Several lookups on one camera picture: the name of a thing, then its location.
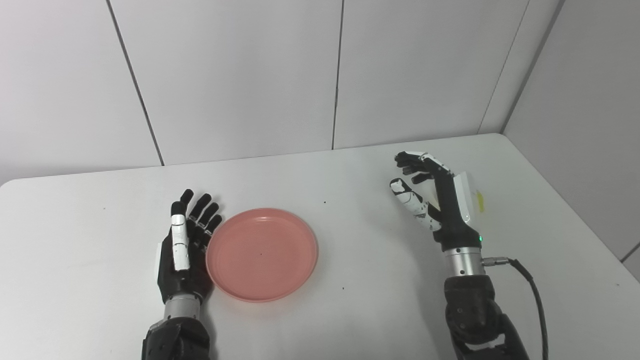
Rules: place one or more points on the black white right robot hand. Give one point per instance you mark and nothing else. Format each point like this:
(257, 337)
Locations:
(450, 215)

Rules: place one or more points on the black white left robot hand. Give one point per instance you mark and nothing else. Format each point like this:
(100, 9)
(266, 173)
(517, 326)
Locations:
(197, 280)

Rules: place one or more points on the yellow lemon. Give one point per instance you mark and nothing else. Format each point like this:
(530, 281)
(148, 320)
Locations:
(480, 201)

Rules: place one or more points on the pink round plate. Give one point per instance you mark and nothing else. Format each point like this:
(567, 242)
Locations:
(261, 255)

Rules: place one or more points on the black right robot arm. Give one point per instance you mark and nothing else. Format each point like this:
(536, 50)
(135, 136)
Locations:
(472, 310)

